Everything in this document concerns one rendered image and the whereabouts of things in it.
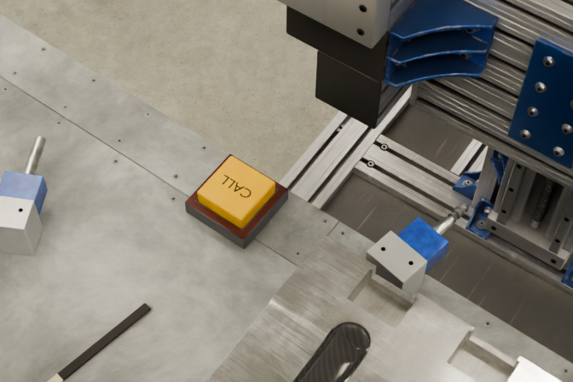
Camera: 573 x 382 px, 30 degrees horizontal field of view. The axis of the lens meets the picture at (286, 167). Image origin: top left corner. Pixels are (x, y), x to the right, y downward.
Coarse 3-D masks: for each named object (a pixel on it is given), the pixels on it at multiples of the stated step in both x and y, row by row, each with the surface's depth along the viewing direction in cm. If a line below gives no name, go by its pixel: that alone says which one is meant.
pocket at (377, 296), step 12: (372, 276) 102; (360, 288) 102; (372, 288) 103; (384, 288) 102; (396, 288) 102; (360, 300) 102; (372, 300) 102; (384, 300) 102; (396, 300) 102; (408, 300) 101; (372, 312) 101; (384, 312) 101; (396, 312) 101; (396, 324) 101
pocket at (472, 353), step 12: (468, 336) 98; (456, 348) 97; (468, 348) 99; (480, 348) 98; (492, 348) 98; (456, 360) 99; (468, 360) 99; (480, 360) 99; (492, 360) 99; (504, 360) 97; (468, 372) 98; (480, 372) 98; (492, 372) 98; (504, 372) 98
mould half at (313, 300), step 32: (320, 256) 102; (352, 256) 102; (288, 288) 100; (320, 288) 100; (352, 288) 100; (256, 320) 98; (288, 320) 98; (320, 320) 98; (352, 320) 98; (416, 320) 98; (448, 320) 98; (256, 352) 96; (288, 352) 96; (384, 352) 96; (416, 352) 96; (448, 352) 96
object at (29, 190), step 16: (32, 160) 115; (16, 176) 113; (32, 176) 113; (0, 192) 111; (16, 192) 111; (32, 192) 111; (0, 208) 109; (16, 208) 109; (32, 208) 109; (0, 224) 108; (16, 224) 108; (32, 224) 110; (0, 240) 110; (16, 240) 109; (32, 240) 111; (32, 256) 112
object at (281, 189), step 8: (224, 160) 116; (240, 160) 116; (280, 184) 115; (280, 192) 114; (192, 200) 113; (272, 200) 114; (200, 208) 113; (264, 208) 113; (208, 216) 112; (216, 216) 112; (256, 216) 112; (224, 224) 112; (248, 224) 112; (256, 224) 112; (240, 232) 111; (248, 232) 111
